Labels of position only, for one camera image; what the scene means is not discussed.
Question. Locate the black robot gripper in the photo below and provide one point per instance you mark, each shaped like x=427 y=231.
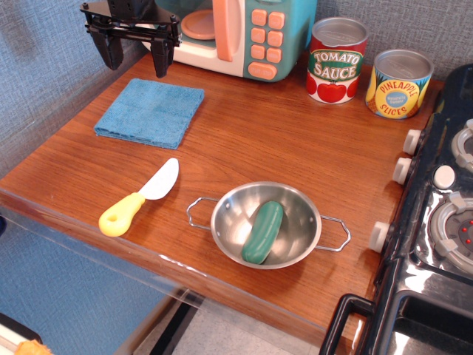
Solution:
x=110 y=21

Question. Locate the yellow handled toy knife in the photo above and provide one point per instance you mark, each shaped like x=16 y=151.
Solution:
x=116 y=220

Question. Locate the blue folded cloth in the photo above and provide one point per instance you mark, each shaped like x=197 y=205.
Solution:
x=151 y=113

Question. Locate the pink microwave turntable plate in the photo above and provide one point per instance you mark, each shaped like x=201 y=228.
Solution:
x=199 y=25

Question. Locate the teal toy microwave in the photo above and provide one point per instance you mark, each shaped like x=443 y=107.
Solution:
x=258 y=40

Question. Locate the tomato sauce can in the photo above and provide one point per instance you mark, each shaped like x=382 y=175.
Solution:
x=335 y=59

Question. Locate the green toy cucumber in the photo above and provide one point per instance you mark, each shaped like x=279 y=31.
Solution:
x=264 y=232

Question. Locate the pineapple slices can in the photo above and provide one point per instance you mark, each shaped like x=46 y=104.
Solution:
x=398 y=83

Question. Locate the white stove knob top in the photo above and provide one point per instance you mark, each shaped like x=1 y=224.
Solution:
x=411 y=141

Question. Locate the white stove knob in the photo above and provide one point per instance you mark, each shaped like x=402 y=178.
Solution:
x=401 y=170
x=411 y=141
x=378 y=236

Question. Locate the white stove knob middle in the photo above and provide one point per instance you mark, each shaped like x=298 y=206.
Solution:
x=401 y=170

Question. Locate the white stove knob bottom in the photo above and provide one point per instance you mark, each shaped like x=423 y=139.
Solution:
x=378 y=236

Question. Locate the orange object at corner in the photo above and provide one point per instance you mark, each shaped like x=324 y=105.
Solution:
x=32 y=347

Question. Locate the black toy stove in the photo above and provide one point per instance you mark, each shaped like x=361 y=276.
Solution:
x=423 y=286

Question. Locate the silver metal bowl with handles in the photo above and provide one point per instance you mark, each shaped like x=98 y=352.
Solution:
x=230 y=220

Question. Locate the black oven door handle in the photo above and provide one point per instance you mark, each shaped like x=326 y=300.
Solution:
x=347 y=305

